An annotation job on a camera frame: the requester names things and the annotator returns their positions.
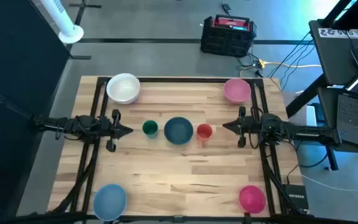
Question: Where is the black partition panel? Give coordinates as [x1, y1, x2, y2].
[0, 0, 71, 224]

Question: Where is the white tower fan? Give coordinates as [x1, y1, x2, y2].
[39, 0, 85, 45]

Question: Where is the dark blue bowl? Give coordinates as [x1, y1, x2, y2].
[163, 116, 195, 146]

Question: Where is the black network switch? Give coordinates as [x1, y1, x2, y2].
[283, 183, 310, 212]

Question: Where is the orange-red plastic cup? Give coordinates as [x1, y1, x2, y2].
[196, 123, 214, 147]

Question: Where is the white printed paper label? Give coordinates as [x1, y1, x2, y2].
[317, 27, 358, 39]

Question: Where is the white box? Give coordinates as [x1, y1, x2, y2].
[305, 105, 318, 127]

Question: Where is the light blue bowl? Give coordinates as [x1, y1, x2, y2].
[92, 183, 128, 222]

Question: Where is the black floor cable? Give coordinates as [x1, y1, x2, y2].
[296, 152, 329, 169]
[278, 45, 316, 91]
[266, 30, 313, 78]

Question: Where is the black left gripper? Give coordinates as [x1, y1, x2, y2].
[104, 108, 134, 153]

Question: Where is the white floor cable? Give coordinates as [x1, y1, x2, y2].
[300, 173, 358, 193]

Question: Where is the magenta bowl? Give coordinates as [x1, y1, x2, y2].
[239, 185, 267, 215]

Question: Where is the small pink bowl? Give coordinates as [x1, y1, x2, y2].
[223, 78, 252, 105]

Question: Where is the green plastic cup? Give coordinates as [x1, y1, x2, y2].
[141, 119, 160, 139]

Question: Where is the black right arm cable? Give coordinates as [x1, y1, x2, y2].
[249, 106, 262, 150]

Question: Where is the open grey laptop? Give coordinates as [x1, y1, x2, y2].
[335, 57, 358, 151]

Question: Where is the black aluminium table frame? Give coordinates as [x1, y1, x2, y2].
[47, 75, 315, 224]

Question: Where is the yellow floor cable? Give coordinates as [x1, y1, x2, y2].
[258, 58, 323, 70]

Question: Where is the large pale white bowl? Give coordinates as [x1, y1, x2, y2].
[106, 72, 142, 105]

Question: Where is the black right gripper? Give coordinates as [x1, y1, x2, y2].
[222, 105, 260, 149]

